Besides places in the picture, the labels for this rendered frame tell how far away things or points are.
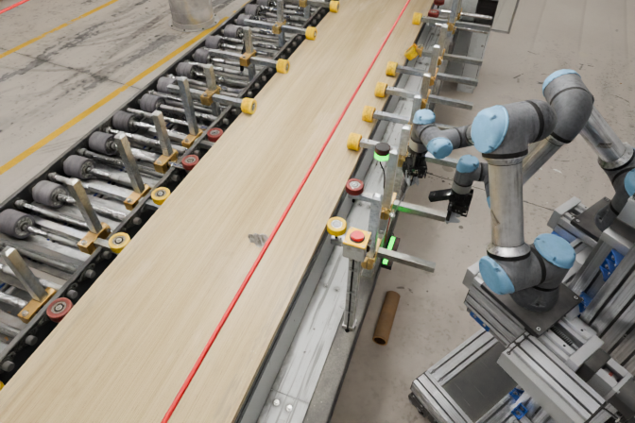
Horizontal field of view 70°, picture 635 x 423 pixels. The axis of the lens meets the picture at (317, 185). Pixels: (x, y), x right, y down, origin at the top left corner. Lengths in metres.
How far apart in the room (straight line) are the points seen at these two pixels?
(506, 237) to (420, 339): 1.39
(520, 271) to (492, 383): 1.08
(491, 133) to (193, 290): 1.12
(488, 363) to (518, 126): 1.43
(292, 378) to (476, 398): 0.90
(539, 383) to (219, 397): 0.94
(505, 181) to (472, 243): 1.84
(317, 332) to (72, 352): 0.86
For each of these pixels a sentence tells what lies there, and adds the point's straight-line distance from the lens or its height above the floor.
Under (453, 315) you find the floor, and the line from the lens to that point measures 2.77.
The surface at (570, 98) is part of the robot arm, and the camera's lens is 1.60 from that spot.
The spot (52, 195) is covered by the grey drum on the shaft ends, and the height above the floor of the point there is 0.83.
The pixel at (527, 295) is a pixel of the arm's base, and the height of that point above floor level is 1.09.
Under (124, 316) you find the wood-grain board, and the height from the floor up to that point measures 0.90.
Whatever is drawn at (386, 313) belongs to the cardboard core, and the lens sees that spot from 2.61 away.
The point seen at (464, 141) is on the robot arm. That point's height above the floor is 1.32.
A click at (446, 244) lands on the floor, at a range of 3.08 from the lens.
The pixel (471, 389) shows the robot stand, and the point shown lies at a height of 0.21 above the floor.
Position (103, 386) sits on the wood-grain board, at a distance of 1.64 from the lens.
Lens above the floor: 2.29
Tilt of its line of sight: 43 degrees down
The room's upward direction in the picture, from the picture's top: straight up
